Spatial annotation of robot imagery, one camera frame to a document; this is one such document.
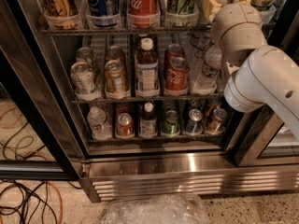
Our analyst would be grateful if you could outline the blue can bottom front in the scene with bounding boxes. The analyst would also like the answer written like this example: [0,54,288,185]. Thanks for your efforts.
[184,109,203,134]

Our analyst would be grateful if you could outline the bronze can bottom front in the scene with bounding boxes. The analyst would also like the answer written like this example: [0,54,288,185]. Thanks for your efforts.
[206,108,228,134]

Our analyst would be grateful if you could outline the stainless steel fridge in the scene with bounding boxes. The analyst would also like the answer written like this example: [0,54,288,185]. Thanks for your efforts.
[8,0,299,203]

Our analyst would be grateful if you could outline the blue pepsi can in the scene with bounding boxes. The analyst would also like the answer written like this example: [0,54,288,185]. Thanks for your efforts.
[83,0,121,18]

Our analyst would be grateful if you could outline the red coke can middle front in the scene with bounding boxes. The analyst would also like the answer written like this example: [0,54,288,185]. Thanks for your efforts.
[165,57,189,91]

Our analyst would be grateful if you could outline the clear plastic bag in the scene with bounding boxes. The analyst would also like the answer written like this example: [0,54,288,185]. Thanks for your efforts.
[100,194,210,224]

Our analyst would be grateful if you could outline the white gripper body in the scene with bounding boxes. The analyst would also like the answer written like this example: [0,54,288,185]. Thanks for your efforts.
[211,3,267,63]

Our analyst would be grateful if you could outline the right glass fridge door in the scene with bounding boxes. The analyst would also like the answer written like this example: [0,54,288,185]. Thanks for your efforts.
[234,105,299,167]

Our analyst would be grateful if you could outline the silver can middle front left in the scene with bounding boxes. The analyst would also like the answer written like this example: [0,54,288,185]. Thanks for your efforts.
[71,62,97,95]

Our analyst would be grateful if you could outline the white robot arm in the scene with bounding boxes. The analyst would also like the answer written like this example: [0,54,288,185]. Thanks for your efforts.
[202,0,299,139]

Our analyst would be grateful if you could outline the orange cable on floor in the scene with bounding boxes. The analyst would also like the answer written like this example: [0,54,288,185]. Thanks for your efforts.
[0,180,64,224]

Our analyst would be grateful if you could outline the gold can middle back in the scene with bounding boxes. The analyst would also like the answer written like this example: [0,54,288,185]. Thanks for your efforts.
[105,46,126,63]

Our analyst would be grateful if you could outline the yellow can top shelf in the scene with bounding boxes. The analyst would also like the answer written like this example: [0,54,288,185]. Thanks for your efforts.
[44,0,78,18]

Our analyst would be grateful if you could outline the black cable on floor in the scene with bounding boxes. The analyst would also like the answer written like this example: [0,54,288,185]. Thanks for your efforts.
[0,180,82,224]

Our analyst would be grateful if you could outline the dark juice bottle bottom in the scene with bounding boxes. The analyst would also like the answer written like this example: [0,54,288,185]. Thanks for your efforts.
[139,102,157,138]

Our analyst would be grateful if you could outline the red coke can middle back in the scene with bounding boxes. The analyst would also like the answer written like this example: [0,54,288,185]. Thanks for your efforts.
[164,44,185,66]

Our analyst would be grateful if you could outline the dark juice bottle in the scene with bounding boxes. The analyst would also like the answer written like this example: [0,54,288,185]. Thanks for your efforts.
[139,102,157,138]
[136,38,158,92]

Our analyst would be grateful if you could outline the clear water bottle middle back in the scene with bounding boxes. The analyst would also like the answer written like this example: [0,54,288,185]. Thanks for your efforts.
[190,32,216,77]

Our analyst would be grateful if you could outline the left glass fridge door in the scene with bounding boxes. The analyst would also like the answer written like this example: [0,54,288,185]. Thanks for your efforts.
[0,0,83,180]

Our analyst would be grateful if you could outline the red can bottom front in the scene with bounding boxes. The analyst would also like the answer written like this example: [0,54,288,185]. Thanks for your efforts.
[117,113,134,136]

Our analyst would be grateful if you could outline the bronze can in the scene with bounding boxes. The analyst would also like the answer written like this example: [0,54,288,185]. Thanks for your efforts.
[206,108,228,134]
[203,97,221,117]

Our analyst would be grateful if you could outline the gold can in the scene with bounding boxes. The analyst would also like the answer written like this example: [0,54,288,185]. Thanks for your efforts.
[105,60,127,93]
[105,46,126,63]

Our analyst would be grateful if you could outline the glass fridge door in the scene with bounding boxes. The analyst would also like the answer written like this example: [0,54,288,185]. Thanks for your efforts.
[234,105,299,167]
[0,0,83,180]

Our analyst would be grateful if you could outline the clear water bottle middle front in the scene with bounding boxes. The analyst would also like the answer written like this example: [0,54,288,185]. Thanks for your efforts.
[198,45,222,88]

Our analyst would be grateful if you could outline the silver can middle back left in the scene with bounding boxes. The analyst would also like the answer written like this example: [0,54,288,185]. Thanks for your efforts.
[76,47,95,69]

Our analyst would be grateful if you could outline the silver can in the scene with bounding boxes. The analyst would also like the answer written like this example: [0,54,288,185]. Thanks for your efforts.
[71,62,97,95]
[76,47,95,69]

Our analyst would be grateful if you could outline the dark juice bottle middle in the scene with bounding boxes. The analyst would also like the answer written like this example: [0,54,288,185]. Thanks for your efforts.
[136,38,158,92]

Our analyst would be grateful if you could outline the clear water bottle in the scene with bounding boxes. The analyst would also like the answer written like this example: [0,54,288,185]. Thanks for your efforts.
[87,106,112,141]
[190,32,216,77]
[198,45,222,88]

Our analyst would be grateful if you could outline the red coca-cola can top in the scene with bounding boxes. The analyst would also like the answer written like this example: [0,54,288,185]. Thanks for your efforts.
[128,0,159,17]

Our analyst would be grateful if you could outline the red coke can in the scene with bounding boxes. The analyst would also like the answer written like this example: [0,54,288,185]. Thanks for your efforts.
[164,44,185,66]
[165,57,189,91]

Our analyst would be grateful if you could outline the clear water bottle bottom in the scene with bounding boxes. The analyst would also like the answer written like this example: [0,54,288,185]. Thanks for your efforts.
[87,106,112,141]

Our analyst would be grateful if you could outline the gold can middle front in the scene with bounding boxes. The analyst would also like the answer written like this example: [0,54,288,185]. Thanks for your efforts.
[105,60,127,93]

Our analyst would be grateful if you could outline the blue can bottom back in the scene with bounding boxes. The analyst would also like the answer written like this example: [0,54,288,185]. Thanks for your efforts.
[187,99,202,111]

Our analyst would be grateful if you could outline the bronze can bottom back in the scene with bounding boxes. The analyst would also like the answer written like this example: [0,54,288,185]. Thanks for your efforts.
[203,97,221,117]

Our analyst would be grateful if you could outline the green can bottom front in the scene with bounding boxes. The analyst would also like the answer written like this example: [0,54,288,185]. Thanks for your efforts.
[162,110,179,134]

